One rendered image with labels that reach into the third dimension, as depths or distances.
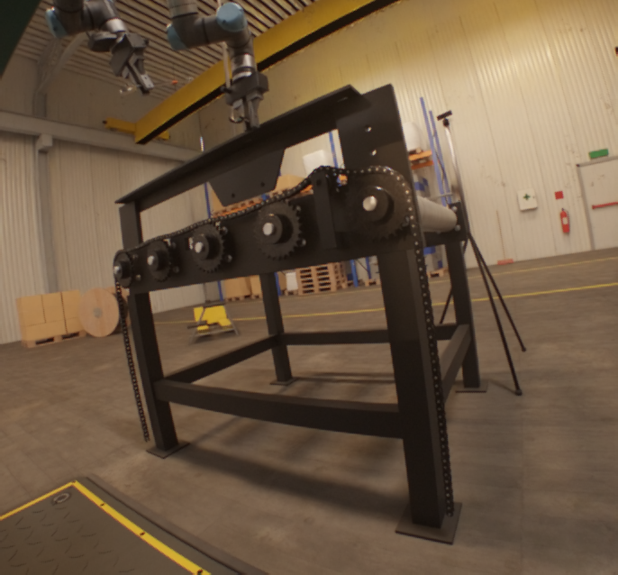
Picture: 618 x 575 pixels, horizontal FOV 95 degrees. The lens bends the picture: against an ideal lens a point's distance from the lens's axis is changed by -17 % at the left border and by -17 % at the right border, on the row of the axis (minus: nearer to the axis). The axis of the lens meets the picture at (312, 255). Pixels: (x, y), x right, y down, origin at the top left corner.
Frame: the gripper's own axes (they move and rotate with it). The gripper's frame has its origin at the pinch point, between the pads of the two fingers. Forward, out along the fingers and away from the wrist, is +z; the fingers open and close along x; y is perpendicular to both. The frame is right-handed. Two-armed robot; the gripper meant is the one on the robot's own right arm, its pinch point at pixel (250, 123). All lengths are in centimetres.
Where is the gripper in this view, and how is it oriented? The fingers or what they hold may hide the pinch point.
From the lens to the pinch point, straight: 101.8
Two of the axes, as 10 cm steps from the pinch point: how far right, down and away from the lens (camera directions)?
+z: 1.6, 9.9, -0.3
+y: -5.3, 0.6, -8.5
